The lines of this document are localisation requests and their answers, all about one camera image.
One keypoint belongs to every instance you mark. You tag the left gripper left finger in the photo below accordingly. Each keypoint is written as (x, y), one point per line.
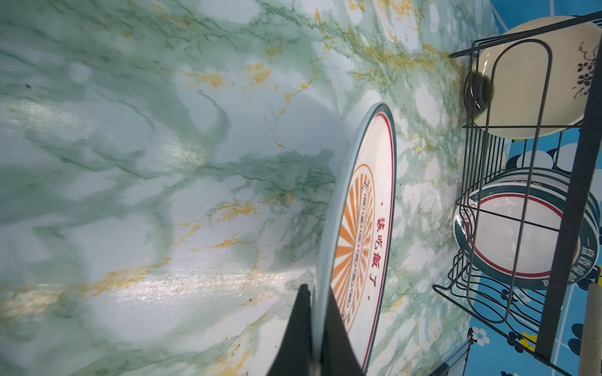
(294, 355)

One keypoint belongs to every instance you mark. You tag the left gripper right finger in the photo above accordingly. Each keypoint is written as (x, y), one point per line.
(337, 355)

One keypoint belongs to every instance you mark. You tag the orange sunburst plate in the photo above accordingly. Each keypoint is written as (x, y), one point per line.
(355, 245)

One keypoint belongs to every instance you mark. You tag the green red rim plate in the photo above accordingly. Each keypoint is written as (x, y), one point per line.
(509, 232)
(548, 179)

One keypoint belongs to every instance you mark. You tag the black wire dish rack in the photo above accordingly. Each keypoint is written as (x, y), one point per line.
(547, 325)

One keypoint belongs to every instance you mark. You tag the cream plate with flower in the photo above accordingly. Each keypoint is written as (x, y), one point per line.
(536, 86)

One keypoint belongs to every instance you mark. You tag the right wooden rack handle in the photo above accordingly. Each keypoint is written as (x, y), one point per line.
(590, 353)

